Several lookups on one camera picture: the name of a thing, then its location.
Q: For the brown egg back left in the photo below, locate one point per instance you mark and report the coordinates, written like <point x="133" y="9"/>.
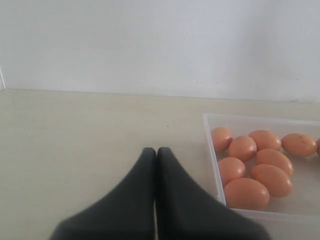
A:
<point x="221" y="138"/>

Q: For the brown egg second row left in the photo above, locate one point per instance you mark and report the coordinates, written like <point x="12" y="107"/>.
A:
<point x="243" y="148"/>

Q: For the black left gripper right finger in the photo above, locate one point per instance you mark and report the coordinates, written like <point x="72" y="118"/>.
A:
<point x="185" y="211"/>

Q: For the brown egg left side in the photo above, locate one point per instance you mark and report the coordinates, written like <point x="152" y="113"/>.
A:
<point x="231" y="168"/>

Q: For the brown egg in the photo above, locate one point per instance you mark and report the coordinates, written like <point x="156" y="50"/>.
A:
<point x="221" y="138"/>
<point x="318" y="147"/>
<point x="298" y="144"/>
<point x="273" y="178"/>
<point x="231" y="168"/>
<point x="274" y="158"/>
<point x="265" y="139"/>
<point x="246" y="193"/>

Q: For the brown egg middle left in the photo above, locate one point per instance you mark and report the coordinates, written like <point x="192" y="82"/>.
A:
<point x="274" y="158"/>

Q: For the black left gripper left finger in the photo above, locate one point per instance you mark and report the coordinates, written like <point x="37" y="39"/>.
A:
<point x="125" y="213"/>

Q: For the brown egg front left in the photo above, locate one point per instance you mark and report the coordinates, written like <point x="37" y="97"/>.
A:
<point x="246" y="193"/>

